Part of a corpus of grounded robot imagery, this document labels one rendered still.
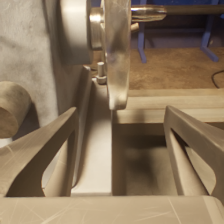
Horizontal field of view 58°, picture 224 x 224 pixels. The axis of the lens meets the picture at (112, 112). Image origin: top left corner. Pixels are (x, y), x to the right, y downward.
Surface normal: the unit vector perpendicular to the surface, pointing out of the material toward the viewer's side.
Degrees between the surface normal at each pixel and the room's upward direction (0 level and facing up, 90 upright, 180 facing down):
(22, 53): 76
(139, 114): 48
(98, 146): 0
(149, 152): 12
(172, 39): 90
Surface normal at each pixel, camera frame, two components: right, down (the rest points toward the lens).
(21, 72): 0.00, 0.38
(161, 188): -0.31, -0.80
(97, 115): -0.02, -0.80
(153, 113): -0.01, -0.09
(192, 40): 0.00, 0.60
